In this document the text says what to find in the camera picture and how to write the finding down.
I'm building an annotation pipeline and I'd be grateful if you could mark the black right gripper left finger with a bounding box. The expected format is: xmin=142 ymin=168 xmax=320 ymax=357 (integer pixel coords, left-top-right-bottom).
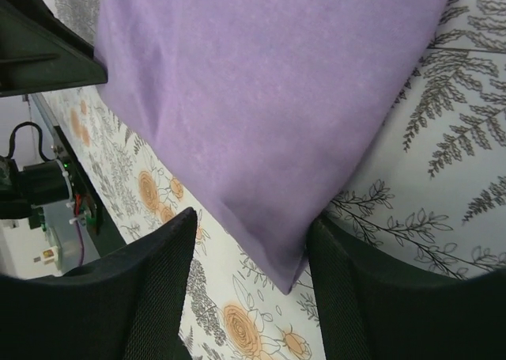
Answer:
xmin=1 ymin=208 xmax=197 ymax=359

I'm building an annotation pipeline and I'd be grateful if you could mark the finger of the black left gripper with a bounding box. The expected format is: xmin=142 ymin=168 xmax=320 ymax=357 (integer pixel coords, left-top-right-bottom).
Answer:
xmin=1 ymin=0 xmax=108 ymax=97

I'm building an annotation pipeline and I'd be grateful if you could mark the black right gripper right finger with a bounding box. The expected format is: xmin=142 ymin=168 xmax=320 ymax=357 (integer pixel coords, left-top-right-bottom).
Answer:
xmin=307 ymin=216 xmax=505 ymax=359

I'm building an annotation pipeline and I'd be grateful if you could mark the purple polo shirt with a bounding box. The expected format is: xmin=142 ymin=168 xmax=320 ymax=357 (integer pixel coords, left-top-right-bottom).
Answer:
xmin=95 ymin=0 xmax=448 ymax=294

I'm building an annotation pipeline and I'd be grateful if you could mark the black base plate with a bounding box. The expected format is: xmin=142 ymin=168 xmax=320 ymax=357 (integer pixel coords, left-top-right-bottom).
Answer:
xmin=1 ymin=121 xmax=126 ymax=274

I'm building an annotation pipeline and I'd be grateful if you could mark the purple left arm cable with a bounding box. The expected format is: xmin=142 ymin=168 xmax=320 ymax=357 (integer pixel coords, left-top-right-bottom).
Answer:
xmin=73 ymin=221 xmax=86 ymax=267

